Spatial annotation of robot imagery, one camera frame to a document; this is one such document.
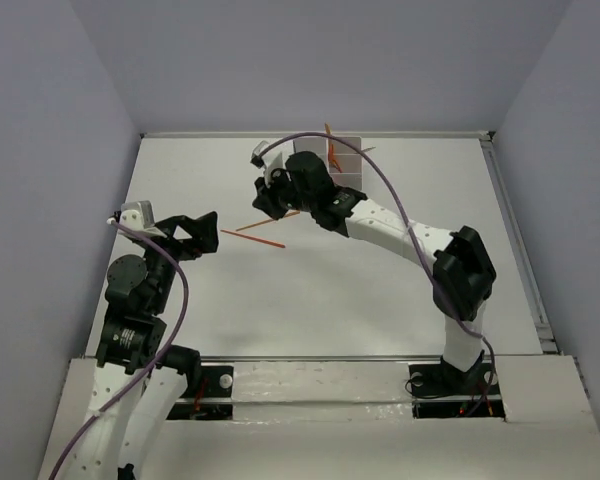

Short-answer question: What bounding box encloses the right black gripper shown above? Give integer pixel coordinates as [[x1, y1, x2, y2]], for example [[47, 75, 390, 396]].
[[254, 162, 317, 217]]

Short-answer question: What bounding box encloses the orange plastic spoon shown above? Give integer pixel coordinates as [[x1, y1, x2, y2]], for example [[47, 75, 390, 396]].
[[327, 143, 342, 173]]

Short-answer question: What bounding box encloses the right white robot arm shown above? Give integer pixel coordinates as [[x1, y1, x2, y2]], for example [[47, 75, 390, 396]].
[[251, 151, 496, 392]]

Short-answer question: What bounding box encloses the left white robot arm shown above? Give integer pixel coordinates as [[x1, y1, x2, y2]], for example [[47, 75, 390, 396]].
[[49, 201, 219, 479]]

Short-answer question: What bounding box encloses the red orange chopstick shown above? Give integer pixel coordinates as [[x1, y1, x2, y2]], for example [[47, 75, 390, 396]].
[[220, 229, 286, 249]]

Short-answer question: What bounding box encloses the left white divided container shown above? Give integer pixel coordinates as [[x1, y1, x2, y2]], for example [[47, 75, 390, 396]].
[[293, 137, 328, 162]]

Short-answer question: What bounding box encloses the white divided container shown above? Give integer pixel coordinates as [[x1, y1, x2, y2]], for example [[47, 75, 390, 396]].
[[326, 140, 363, 191], [293, 137, 328, 162]]

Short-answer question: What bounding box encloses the right white divided container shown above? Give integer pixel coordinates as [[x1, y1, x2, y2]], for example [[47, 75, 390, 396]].
[[326, 140, 363, 191]]

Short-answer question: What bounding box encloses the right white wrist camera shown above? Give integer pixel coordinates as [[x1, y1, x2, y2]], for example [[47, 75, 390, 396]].
[[250, 141, 292, 175]]

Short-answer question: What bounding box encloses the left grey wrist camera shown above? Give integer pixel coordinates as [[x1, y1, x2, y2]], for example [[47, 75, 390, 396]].
[[108, 200, 156, 236]]

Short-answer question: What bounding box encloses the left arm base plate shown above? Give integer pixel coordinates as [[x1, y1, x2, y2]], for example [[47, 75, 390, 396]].
[[167, 363, 234, 421]]

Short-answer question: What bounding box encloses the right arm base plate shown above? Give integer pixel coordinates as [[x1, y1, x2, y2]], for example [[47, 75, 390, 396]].
[[405, 361, 506, 419]]

